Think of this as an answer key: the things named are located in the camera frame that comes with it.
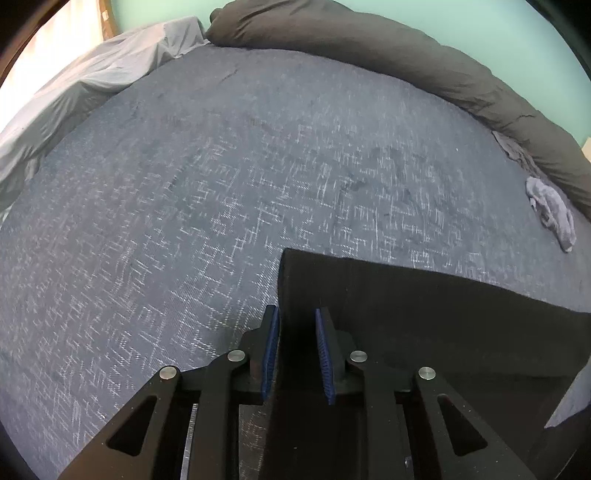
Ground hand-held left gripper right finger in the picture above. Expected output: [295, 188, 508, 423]
[315, 307, 536, 480]

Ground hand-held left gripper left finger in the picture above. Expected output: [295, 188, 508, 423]
[58, 305, 281, 480]

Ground black pants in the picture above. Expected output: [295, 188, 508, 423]
[270, 248, 591, 480]

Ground blue-grey striped small garment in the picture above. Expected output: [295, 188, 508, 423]
[525, 176, 578, 252]

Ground dark grey rolled duvet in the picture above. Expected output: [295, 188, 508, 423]
[204, 0, 591, 217]

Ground light grey blanket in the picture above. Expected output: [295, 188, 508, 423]
[0, 16, 211, 213]

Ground wooden window trim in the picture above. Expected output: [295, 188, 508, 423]
[95, 0, 121, 35]

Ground pale window curtain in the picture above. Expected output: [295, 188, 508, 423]
[0, 0, 107, 88]

